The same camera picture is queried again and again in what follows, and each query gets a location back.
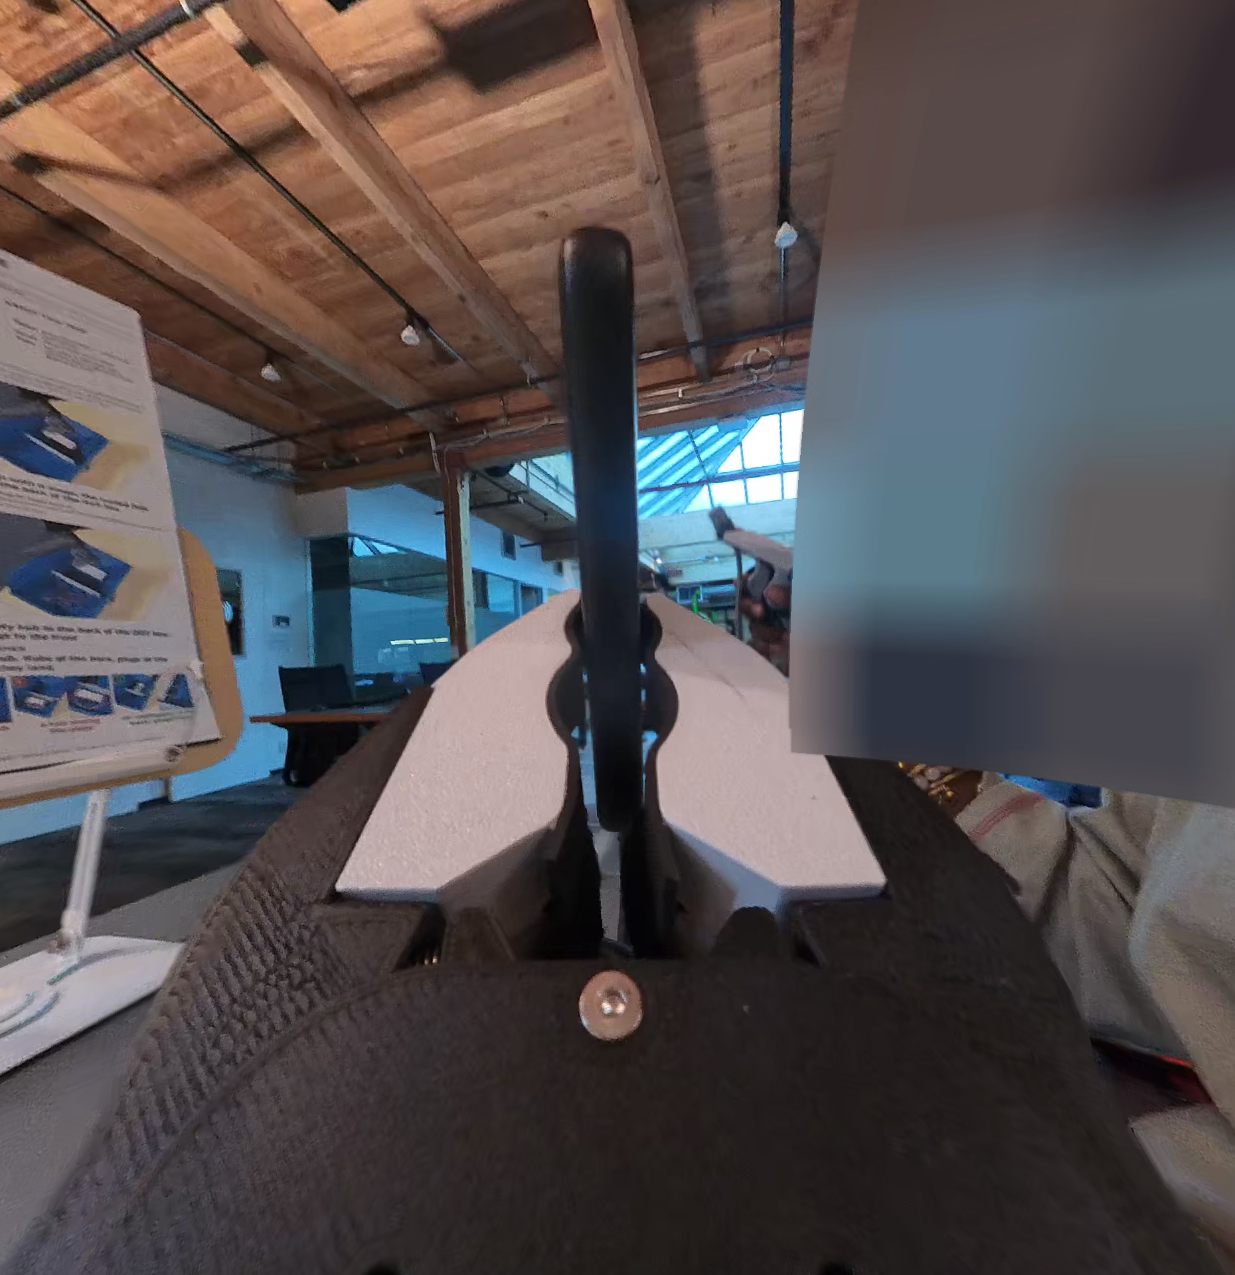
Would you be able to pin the black phone sign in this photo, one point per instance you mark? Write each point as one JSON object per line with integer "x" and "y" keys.
{"x": 231, "y": 607}

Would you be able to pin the wooden office desk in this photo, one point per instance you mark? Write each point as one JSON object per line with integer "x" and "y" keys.
{"x": 319, "y": 717}

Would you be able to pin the instruction sheet on board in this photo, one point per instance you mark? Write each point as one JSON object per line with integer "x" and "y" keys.
{"x": 69, "y": 478}

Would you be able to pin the slim black usb hub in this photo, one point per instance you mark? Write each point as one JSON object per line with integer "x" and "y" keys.
{"x": 599, "y": 448}

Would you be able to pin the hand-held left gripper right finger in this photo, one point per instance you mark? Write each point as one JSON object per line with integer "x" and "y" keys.
{"x": 767, "y": 786}

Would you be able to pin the black office chair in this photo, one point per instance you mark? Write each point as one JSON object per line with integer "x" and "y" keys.
{"x": 314, "y": 687}

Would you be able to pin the wooden post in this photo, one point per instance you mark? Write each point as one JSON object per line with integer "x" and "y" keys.
{"x": 458, "y": 558}

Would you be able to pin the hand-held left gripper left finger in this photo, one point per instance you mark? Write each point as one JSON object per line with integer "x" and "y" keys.
{"x": 448, "y": 786}

